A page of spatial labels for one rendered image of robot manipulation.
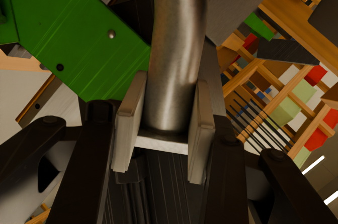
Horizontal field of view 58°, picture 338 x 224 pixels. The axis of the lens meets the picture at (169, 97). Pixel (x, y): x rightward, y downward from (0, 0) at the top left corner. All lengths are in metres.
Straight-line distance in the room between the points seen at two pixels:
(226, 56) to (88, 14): 3.33
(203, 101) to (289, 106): 3.53
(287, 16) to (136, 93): 1.01
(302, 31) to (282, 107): 2.53
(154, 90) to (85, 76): 0.25
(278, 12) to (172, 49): 0.98
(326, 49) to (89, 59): 0.87
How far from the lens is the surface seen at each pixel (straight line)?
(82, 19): 0.41
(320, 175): 9.91
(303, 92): 3.93
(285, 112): 3.63
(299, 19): 1.14
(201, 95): 0.17
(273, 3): 1.15
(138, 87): 0.16
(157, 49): 0.17
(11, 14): 0.45
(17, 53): 0.66
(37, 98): 0.60
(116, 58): 0.40
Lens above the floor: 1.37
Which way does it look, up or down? 10 degrees down
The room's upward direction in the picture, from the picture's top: 136 degrees clockwise
